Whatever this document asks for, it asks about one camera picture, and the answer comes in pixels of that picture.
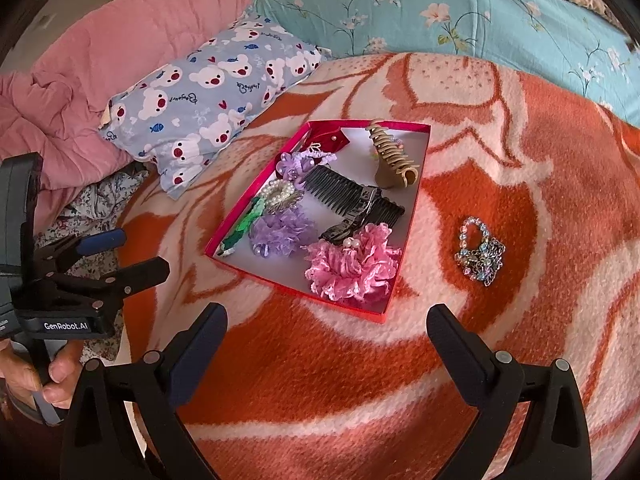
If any orange and cream blanket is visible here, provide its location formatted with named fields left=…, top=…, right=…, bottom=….
left=112, top=52, right=640, bottom=480

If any dark red velvet bow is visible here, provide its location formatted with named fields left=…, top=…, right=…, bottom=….
left=300, top=127, right=351, bottom=166

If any person's left hand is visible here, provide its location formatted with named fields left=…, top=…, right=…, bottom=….
left=0, top=340, right=83, bottom=411

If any pink lace scrunchie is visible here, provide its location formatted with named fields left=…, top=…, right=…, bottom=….
left=304, top=223, right=403, bottom=303

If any green hair clip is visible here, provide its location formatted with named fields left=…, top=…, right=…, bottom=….
left=216, top=199, right=268, bottom=258

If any pearl heart hair clip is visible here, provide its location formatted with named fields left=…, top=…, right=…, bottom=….
left=257, top=179, right=306, bottom=216

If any light blue floral pillow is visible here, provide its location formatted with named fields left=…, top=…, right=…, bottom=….
left=247, top=0, right=640, bottom=126

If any red cardboard box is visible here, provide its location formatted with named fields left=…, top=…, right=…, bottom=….
left=205, top=120, right=432, bottom=325

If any small floral cloth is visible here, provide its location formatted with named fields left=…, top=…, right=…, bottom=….
left=32, top=167, right=151, bottom=361

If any bear print pillow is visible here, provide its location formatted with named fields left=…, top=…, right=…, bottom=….
left=97, top=15, right=323, bottom=201

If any black comb hair clip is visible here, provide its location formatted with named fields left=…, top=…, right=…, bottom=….
left=300, top=166, right=406, bottom=243

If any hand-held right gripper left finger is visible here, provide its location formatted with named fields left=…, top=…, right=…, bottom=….
left=60, top=302, right=228, bottom=480

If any pink quilt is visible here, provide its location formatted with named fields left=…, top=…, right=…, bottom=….
left=0, top=0, right=261, bottom=206

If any crystal bead bracelet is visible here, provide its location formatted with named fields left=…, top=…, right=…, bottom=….
left=454, top=216, right=507, bottom=287

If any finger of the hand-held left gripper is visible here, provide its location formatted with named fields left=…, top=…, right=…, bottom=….
left=50, top=256, right=171, bottom=311
left=32, top=228, right=127, bottom=273

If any beige claw hair clip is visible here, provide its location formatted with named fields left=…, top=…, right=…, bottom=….
left=364, top=119, right=421, bottom=190

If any purple scrunchie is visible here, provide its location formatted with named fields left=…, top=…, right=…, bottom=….
left=248, top=206, right=316, bottom=260

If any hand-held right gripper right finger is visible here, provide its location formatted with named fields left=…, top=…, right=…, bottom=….
left=427, top=304, right=593, bottom=480

